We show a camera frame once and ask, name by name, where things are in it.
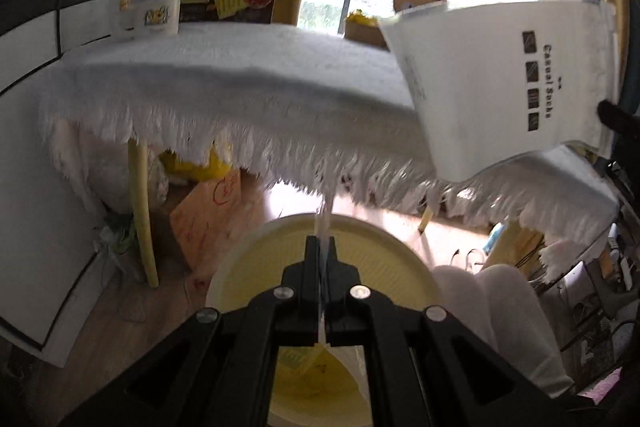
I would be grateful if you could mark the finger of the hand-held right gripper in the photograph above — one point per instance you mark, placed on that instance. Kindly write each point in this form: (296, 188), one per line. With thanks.
(617, 119)

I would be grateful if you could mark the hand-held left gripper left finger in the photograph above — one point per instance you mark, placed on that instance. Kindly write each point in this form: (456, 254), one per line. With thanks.
(307, 272)

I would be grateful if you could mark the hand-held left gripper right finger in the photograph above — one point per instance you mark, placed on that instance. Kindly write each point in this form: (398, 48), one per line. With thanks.
(341, 274)

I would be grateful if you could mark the clear plastic wrapper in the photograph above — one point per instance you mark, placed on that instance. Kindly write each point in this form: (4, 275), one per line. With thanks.
(323, 227)

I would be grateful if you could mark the pale yellow plastic wastebasket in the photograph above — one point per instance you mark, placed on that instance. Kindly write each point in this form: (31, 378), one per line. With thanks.
(390, 267)

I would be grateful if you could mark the white printed packaging bag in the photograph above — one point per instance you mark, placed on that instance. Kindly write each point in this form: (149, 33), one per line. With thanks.
(490, 82)

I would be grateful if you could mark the cardboard box with red scribble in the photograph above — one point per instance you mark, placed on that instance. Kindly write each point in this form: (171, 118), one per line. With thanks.
(205, 217)

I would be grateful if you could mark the yellow bag under table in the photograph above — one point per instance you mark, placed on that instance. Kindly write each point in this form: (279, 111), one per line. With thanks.
(200, 164)

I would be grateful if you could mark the white power strip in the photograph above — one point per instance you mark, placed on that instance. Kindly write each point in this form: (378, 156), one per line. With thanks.
(625, 272)

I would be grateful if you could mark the person's legs in white pants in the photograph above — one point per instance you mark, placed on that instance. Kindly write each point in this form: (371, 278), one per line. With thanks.
(505, 317)

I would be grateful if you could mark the yellow table leg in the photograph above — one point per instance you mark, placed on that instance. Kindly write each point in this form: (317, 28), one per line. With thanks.
(142, 217)

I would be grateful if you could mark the white fringed tablecloth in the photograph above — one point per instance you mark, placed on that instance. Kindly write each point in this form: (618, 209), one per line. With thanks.
(250, 82)

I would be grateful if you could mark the white plastic bag under table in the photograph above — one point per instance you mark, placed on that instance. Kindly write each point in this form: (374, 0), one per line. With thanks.
(110, 172)

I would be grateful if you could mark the small cardboard box yellow filling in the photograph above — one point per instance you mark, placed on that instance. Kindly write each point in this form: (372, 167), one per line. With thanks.
(362, 29)

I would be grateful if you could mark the white cartoon print mug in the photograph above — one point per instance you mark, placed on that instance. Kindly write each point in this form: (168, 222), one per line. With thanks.
(155, 19)

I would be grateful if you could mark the black and white wardrobe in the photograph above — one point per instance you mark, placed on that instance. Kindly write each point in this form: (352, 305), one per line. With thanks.
(30, 7)

